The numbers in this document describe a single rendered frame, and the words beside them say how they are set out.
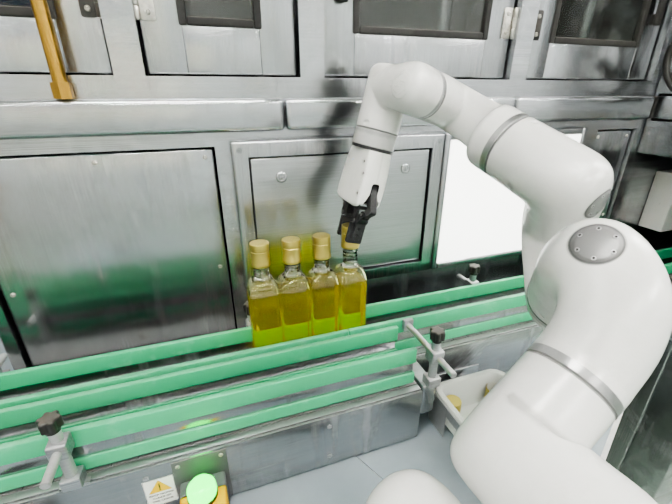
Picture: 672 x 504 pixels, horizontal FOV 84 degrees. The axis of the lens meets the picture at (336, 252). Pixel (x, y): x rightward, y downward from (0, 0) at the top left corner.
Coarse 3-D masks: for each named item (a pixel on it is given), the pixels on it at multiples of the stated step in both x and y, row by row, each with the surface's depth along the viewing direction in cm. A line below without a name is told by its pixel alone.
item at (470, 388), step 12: (480, 372) 81; (492, 372) 82; (444, 384) 78; (456, 384) 79; (468, 384) 80; (480, 384) 81; (492, 384) 82; (444, 396) 75; (468, 396) 81; (480, 396) 83; (468, 408) 81
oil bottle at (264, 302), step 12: (252, 276) 69; (252, 288) 66; (264, 288) 67; (276, 288) 68; (252, 300) 66; (264, 300) 67; (276, 300) 68; (252, 312) 67; (264, 312) 68; (276, 312) 69; (252, 324) 69; (264, 324) 69; (276, 324) 70; (252, 336) 72; (264, 336) 70; (276, 336) 71
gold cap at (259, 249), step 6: (258, 240) 66; (264, 240) 66; (252, 246) 64; (258, 246) 64; (264, 246) 64; (252, 252) 65; (258, 252) 64; (264, 252) 65; (252, 258) 65; (258, 258) 65; (264, 258) 65; (252, 264) 66; (258, 264) 65; (264, 264) 66; (270, 264) 67
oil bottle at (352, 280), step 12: (348, 276) 71; (360, 276) 72; (348, 288) 72; (360, 288) 73; (348, 300) 73; (360, 300) 74; (348, 312) 74; (360, 312) 75; (348, 324) 75; (360, 324) 76
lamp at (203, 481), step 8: (192, 480) 58; (200, 480) 57; (208, 480) 58; (192, 488) 56; (200, 488) 56; (208, 488) 57; (216, 488) 58; (192, 496) 56; (200, 496) 56; (208, 496) 56; (216, 496) 58
